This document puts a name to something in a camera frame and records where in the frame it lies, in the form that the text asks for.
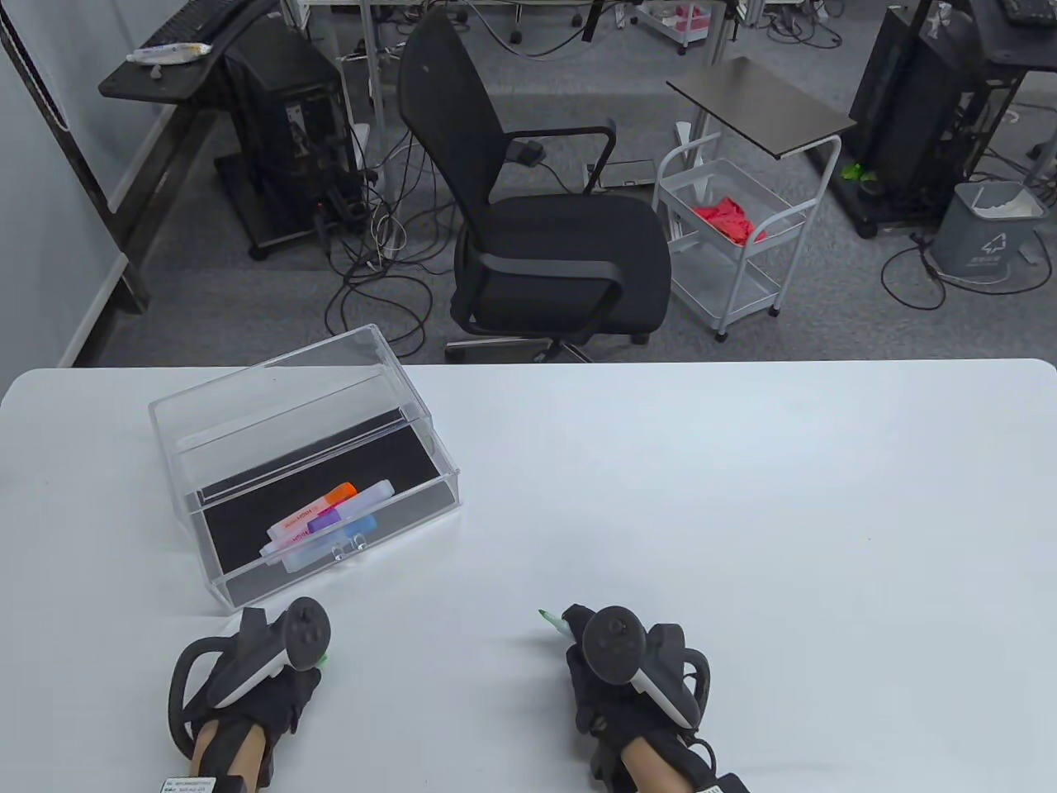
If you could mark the person's right hand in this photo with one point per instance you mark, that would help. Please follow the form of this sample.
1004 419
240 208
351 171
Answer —
590 710

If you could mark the person's left hand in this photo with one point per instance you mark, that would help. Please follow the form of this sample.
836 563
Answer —
281 702

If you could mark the green highlighter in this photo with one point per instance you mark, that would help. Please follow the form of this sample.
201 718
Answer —
555 624

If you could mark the blue highlighter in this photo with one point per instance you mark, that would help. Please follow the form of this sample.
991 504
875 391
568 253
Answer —
314 555

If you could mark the pink highlighter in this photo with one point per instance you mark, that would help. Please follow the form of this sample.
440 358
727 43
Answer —
285 541

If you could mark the orange highlighter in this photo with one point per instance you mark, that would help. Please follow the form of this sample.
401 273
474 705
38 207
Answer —
297 519

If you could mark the purple highlighter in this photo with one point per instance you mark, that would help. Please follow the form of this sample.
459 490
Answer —
367 498

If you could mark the clear acrylic drawer box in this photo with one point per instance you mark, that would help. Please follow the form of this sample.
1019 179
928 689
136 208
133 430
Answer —
272 396

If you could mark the person's left forearm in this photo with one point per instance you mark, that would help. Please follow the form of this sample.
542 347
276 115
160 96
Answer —
227 747

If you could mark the person's right forearm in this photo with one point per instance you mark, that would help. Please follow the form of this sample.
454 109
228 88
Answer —
656 768

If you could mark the black and white controller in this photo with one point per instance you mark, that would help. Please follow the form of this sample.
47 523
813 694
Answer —
305 632
615 644

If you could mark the white rolling cart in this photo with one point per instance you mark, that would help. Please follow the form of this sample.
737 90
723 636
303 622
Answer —
727 285

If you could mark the black office chair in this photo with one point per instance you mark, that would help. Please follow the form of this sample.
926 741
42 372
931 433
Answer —
561 248

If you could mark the red cloth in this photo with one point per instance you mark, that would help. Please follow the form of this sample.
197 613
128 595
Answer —
727 219

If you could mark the black power adapter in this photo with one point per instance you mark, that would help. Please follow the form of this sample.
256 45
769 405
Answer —
528 152

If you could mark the black computer tower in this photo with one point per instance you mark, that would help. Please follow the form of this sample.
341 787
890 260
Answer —
900 99
277 124

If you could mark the small green plant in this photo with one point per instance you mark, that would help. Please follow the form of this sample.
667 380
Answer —
850 173

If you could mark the gray trash bin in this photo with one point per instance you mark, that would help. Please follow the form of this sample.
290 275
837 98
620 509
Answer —
970 244

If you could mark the dark brown side table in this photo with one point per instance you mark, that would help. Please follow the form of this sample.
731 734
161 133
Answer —
760 107

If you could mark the white tube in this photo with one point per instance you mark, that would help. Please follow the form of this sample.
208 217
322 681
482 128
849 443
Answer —
165 53

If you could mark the black keyboard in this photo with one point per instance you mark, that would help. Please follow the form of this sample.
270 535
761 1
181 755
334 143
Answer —
190 21
1028 10

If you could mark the small white cart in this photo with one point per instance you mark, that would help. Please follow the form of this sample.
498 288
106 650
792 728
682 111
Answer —
677 25

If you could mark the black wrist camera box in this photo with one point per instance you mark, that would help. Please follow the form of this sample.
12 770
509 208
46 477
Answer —
190 785
727 785

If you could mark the black metal frame post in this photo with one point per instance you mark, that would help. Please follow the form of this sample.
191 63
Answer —
89 198

